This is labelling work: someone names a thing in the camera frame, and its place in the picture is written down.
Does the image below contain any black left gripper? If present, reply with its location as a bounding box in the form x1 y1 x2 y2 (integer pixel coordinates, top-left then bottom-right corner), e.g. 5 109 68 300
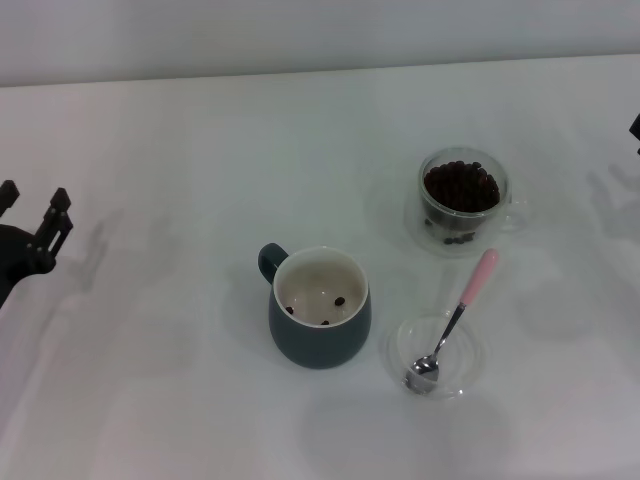
0 180 75 311

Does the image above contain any pink handled metal spoon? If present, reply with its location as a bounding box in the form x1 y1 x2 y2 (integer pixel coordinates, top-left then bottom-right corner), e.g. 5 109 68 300
403 248 500 394

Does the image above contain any dark green ceramic mug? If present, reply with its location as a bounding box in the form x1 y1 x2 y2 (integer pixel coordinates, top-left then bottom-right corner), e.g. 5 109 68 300
257 242 374 371

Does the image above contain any brown coffee bean pile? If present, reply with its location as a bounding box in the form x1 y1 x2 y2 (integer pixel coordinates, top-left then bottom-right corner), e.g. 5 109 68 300
422 159 503 246

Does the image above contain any clear glass cup with handle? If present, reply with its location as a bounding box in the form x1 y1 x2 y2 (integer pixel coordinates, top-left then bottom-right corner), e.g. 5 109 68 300
417 144 531 251

